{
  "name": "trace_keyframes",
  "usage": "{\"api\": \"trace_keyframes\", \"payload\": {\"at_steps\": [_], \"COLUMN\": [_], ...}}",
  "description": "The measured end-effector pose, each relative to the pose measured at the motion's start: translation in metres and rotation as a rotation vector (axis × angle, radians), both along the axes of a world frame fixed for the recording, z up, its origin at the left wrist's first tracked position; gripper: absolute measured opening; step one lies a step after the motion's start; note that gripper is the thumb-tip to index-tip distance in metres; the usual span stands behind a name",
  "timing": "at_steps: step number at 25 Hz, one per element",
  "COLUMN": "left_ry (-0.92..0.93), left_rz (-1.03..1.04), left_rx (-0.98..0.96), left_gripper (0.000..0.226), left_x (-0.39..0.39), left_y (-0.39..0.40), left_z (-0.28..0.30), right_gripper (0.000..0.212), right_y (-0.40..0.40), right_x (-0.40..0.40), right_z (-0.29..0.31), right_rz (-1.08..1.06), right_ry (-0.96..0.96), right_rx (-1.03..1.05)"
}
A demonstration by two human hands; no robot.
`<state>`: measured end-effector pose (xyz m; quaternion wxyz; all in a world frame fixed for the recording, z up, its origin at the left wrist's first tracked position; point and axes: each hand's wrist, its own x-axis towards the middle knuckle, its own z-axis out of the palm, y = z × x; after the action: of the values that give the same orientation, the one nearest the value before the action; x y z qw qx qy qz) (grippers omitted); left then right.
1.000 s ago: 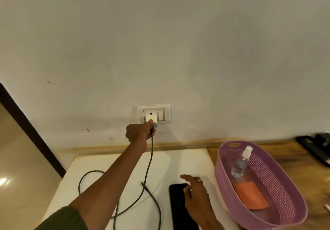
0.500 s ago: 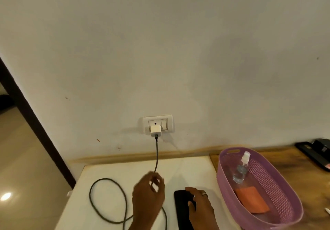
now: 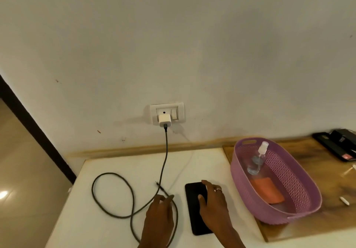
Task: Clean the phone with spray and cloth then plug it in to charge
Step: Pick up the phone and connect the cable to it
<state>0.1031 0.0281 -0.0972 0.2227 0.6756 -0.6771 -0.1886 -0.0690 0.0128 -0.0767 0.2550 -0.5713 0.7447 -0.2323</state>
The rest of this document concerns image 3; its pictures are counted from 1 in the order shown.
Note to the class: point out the person's left hand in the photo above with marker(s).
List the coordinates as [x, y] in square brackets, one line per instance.
[158, 222]

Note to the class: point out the person's right hand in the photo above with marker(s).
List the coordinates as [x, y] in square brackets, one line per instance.
[217, 211]

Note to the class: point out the black smartphone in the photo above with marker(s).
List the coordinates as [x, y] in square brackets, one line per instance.
[194, 211]

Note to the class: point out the orange cleaning cloth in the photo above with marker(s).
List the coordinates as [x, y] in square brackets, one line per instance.
[267, 190]

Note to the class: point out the clear spray bottle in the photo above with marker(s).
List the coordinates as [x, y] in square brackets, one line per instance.
[256, 164]

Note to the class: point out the white charger adapter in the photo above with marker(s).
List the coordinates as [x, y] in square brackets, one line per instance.
[165, 120]

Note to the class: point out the purple plastic basket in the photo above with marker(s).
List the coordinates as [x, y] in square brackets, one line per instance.
[300, 189]

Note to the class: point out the brown wooden board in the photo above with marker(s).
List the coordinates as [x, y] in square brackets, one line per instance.
[319, 172]

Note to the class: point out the small white cap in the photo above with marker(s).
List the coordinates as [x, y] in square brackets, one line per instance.
[344, 200]

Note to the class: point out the black power adapter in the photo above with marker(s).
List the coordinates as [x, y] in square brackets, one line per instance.
[345, 138]

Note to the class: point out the white wall socket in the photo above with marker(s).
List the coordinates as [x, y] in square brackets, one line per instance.
[178, 113]

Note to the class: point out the dark door frame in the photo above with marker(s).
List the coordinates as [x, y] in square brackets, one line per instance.
[33, 128]

